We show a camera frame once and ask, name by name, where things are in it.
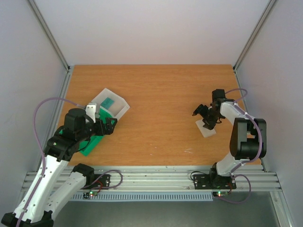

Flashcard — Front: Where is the beige card holder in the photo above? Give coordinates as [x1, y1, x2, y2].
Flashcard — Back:
[196, 120, 216, 138]

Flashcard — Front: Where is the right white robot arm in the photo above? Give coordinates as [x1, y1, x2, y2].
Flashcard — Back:
[192, 89, 267, 189]

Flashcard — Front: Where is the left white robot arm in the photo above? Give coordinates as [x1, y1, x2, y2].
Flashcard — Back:
[1, 108, 117, 227]

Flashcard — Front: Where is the teal card in box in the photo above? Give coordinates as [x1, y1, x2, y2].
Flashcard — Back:
[100, 97, 115, 110]

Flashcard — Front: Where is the green plastic tray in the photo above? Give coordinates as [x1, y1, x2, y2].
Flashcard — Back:
[58, 101, 114, 157]

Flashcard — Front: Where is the translucent white plastic box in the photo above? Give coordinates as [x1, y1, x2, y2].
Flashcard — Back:
[91, 88, 130, 120]

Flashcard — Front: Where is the left small circuit board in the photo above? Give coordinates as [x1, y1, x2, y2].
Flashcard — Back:
[82, 192, 98, 199]

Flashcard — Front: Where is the small circuit board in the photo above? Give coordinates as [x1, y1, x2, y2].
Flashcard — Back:
[82, 192, 98, 199]
[213, 191, 230, 198]

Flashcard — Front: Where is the right small circuit board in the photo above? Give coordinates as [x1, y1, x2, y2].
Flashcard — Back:
[213, 191, 230, 198]

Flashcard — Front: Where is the right aluminium corner post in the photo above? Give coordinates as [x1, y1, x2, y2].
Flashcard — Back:
[233, 0, 279, 71]

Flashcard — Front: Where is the aluminium corner post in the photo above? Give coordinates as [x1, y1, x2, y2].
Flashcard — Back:
[26, 0, 71, 71]
[233, 0, 279, 71]

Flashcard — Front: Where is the left aluminium corner post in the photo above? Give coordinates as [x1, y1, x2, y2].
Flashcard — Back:
[26, 0, 71, 71]

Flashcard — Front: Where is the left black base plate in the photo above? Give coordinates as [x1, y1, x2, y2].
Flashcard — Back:
[82, 174, 111, 190]

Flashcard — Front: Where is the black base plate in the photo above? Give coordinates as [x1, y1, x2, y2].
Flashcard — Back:
[82, 174, 111, 190]
[191, 174, 237, 190]

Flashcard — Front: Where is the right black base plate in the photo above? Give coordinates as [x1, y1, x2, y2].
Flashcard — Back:
[191, 174, 237, 190]

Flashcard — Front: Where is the aluminium front rail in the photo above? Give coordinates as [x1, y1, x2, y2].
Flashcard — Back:
[94, 165, 282, 192]

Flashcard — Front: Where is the grey slotted cable duct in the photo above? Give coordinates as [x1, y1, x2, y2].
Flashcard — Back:
[71, 192, 213, 202]

